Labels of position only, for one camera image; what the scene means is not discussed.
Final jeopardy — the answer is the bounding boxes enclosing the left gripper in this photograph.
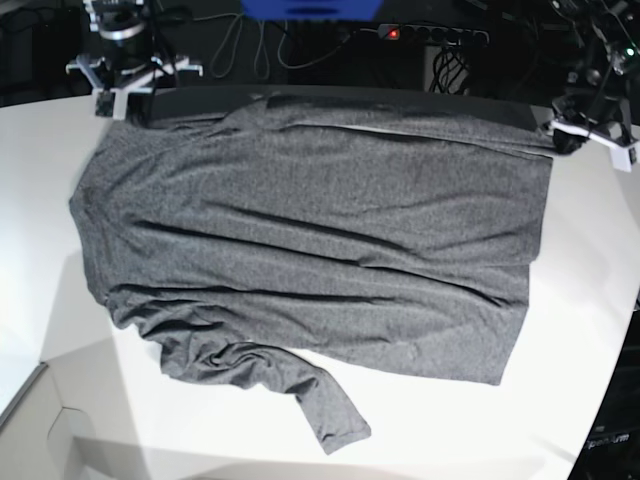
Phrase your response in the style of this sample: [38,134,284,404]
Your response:
[544,93,639,173]

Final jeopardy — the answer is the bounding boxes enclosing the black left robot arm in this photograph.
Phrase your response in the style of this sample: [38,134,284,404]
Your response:
[543,1,639,173]

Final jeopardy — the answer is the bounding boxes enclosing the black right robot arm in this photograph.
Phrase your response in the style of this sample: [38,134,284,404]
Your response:
[65,1,204,121]

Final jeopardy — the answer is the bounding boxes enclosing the blue box at top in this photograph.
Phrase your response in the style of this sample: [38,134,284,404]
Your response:
[240,0,383,21]

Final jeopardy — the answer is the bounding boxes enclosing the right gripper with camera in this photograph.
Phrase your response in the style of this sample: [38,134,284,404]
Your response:
[65,54,204,121]

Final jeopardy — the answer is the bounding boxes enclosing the black cable bundle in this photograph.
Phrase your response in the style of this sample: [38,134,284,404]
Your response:
[429,42,474,94]

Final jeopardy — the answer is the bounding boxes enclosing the white power strip red switch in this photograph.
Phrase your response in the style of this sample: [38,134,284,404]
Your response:
[377,24,490,46]

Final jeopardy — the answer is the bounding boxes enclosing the grey t-shirt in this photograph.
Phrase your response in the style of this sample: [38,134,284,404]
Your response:
[69,96,553,453]

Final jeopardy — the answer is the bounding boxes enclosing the white cardboard box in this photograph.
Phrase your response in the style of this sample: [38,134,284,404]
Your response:
[1,364,104,480]

